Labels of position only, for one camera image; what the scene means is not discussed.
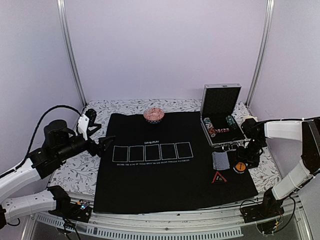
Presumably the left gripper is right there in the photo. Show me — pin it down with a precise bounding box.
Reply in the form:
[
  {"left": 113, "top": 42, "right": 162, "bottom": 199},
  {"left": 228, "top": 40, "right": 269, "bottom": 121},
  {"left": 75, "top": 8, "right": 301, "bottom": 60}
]
[{"left": 56, "top": 123, "right": 116, "bottom": 162}]

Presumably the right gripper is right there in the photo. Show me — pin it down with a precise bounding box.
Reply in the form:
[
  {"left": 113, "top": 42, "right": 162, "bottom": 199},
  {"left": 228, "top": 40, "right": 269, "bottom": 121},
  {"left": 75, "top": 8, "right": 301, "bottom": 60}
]
[{"left": 235, "top": 138, "right": 267, "bottom": 169}]

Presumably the orange big blind button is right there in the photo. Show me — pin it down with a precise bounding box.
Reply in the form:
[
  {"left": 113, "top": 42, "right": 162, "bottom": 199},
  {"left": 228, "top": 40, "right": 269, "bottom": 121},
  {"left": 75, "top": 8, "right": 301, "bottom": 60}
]
[{"left": 233, "top": 162, "right": 247, "bottom": 174}]

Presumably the blue playing card deck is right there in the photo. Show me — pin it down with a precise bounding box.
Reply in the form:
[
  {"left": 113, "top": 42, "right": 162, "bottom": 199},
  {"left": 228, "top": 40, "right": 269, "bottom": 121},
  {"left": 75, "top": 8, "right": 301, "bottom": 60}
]
[{"left": 212, "top": 151, "right": 230, "bottom": 171}]

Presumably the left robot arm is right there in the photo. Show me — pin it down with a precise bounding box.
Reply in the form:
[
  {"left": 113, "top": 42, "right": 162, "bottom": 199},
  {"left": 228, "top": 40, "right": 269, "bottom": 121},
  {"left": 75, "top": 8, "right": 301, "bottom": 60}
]
[{"left": 0, "top": 119, "right": 115, "bottom": 227}]

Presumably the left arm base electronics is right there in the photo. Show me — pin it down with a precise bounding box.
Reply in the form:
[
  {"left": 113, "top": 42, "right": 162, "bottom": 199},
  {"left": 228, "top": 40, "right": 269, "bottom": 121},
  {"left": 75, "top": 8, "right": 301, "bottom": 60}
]
[{"left": 48, "top": 199, "right": 93, "bottom": 223}]

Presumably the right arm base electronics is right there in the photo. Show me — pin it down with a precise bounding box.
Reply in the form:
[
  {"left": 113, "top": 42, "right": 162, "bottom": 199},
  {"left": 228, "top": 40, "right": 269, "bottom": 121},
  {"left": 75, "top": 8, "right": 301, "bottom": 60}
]
[{"left": 239, "top": 199, "right": 285, "bottom": 236}]

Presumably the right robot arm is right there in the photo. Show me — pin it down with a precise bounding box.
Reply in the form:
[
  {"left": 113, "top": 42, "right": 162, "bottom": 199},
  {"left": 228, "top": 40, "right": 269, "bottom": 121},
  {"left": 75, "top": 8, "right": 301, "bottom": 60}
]
[{"left": 237, "top": 116, "right": 320, "bottom": 218}]

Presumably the right poker chip row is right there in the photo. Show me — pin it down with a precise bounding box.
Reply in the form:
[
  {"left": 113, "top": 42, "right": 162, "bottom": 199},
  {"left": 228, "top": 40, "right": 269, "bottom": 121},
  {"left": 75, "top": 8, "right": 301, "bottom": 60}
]
[{"left": 225, "top": 115, "right": 237, "bottom": 130}]

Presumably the poker chip row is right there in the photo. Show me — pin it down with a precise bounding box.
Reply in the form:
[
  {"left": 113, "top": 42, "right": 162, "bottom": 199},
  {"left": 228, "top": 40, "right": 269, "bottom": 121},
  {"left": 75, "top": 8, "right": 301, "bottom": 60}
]
[
  {"left": 225, "top": 115, "right": 237, "bottom": 130},
  {"left": 203, "top": 117, "right": 217, "bottom": 138}
]

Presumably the cream ceramic mug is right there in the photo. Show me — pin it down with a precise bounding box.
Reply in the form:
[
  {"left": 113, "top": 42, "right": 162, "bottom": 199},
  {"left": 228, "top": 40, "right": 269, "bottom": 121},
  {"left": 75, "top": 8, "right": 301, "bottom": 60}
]
[{"left": 242, "top": 115, "right": 258, "bottom": 122}]

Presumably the red black triangle card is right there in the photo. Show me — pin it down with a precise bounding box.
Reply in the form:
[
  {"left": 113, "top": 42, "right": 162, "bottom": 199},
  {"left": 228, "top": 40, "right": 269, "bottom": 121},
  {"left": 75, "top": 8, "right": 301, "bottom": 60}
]
[{"left": 211, "top": 171, "right": 228, "bottom": 184}]

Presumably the left poker chip row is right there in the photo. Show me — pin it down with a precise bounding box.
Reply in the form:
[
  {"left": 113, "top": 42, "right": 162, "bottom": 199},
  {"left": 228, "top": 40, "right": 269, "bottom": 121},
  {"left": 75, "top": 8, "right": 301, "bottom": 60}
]
[{"left": 203, "top": 117, "right": 217, "bottom": 138}]

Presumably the black poker mat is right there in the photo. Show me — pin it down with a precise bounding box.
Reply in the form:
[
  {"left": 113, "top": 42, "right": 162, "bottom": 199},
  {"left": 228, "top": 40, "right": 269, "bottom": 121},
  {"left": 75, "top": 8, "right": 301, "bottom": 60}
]
[{"left": 93, "top": 111, "right": 258, "bottom": 214}]

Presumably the aluminium poker chip case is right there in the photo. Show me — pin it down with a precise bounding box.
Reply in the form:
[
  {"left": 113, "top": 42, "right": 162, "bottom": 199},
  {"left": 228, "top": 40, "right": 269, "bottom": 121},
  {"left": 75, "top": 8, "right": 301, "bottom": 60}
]
[{"left": 200, "top": 83, "right": 245, "bottom": 147}]

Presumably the patterned small bowl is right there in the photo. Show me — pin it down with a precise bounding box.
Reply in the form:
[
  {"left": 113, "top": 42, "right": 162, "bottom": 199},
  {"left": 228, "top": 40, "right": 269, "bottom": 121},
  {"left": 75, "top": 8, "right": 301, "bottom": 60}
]
[{"left": 143, "top": 107, "right": 165, "bottom": 124}]

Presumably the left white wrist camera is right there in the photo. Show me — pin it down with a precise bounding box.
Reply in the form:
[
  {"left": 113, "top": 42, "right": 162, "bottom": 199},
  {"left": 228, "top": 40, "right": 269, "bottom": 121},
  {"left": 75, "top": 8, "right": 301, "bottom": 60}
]
[{"left": 77, "top": 114, "right": 89, "bottom": 141}]

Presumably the front aluminium rail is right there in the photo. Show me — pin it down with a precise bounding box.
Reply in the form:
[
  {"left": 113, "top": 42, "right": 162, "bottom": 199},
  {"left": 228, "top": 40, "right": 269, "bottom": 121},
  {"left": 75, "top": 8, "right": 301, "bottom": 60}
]
[{"left": 24, "top": 194, "right": 311, "bottom": 240}]

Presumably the left black cable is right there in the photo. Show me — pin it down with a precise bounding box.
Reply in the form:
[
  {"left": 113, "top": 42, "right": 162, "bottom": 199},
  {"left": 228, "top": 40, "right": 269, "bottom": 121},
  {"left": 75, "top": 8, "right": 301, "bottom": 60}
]
[{"left": 14, "top": 104, "right": 83, "bottom": 168}]

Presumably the left aluminium frame post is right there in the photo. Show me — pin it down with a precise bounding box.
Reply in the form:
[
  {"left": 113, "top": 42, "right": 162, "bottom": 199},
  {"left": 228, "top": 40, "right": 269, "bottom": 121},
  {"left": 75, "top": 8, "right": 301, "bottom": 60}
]
[{"left": 56, "top": 0, "right": 87, "bottom": 107}]

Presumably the aluminium frame post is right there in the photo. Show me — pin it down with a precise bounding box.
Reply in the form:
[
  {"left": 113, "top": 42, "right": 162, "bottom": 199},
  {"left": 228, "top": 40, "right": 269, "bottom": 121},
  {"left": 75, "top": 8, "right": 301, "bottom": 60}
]
[
  {"left": 56, "top": 0, "right": 87, "bottom": 107},
  {"left": 245, "top": 0, "right": 275, "bottom": 109}
]

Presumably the right aluminium frame post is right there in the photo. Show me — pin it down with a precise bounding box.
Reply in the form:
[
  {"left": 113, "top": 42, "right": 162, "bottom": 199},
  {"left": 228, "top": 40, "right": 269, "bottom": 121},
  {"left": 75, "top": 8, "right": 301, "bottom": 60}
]
[{"left": 245, "top": 0, "right": 275, "bottom": 109}]

